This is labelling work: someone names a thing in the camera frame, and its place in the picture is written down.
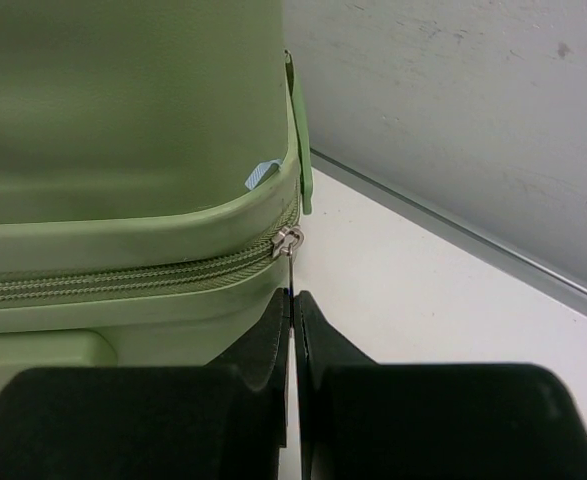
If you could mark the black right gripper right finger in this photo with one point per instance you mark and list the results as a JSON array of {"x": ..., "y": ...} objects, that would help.
[{"x": 361, "y": 419}]

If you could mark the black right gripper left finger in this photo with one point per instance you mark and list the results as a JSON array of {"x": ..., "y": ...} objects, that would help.
[{"x": 222, "y": 420}]

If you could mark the right aluminium table rail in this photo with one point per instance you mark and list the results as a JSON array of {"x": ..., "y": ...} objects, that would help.
[{"x": 496, "y": 253}]

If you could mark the light green suitcase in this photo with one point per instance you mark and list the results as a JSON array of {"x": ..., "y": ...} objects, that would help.
[{"x": 152, "y": 155}]

